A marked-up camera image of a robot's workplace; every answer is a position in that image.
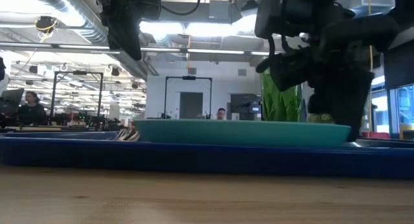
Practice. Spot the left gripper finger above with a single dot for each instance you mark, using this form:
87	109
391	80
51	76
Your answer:
126	36

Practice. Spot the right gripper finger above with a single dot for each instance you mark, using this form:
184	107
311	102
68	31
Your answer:
352	101
320	104

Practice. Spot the green translucent cup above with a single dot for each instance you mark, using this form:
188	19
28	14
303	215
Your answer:
281	104

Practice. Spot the teal round plate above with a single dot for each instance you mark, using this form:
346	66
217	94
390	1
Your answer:
239	133

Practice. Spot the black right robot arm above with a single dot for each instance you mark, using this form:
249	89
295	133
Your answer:
362	31

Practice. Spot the blue plastic tray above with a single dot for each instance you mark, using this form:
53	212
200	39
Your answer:
194	159

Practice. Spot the red low object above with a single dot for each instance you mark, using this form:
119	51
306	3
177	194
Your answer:
376	135

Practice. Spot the yellow object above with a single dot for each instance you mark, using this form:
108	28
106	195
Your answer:
407	127

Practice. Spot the black office machine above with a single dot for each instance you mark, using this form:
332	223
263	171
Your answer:
242	102

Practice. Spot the long ceiling light bar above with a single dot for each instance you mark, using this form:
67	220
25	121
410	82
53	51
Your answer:
213	51

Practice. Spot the dark grey door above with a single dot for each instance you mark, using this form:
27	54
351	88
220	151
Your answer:
191	105

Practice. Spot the person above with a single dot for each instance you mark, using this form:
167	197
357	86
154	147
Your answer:
221	114
30	112

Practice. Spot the dark computer monitor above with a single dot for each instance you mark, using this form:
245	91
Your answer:
11	101

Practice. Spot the black gantry frame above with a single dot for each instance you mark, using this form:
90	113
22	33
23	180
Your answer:
188	77
79	72

